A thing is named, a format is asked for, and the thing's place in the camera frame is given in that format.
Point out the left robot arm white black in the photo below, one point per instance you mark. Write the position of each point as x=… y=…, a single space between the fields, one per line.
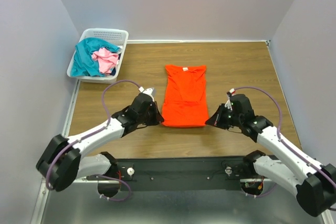
x=60 y=161

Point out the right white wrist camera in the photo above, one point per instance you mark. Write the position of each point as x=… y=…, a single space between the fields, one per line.
x=229 y=104

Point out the pink t shirt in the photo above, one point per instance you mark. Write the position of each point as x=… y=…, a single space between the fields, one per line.
x=106 y=60

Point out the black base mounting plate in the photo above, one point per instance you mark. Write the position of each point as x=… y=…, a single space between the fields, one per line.
x=191 y=173

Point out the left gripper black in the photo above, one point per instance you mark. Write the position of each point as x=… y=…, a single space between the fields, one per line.
x=157 y=118

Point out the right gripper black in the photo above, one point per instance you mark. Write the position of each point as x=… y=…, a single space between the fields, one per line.
x=216 y=119

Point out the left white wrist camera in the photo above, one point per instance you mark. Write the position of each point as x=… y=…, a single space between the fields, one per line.
x=149 y=91

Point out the teal t shirt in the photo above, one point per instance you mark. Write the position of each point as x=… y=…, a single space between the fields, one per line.
x=83 y=64

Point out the orange t shirt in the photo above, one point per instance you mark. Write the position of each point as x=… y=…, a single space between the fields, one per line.
x=185 y=102

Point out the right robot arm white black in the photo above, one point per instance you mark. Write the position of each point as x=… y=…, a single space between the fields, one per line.
x=309 y=181

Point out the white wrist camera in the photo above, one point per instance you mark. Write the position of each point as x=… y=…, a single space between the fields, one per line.
x=149 y=91
x=229 y=104

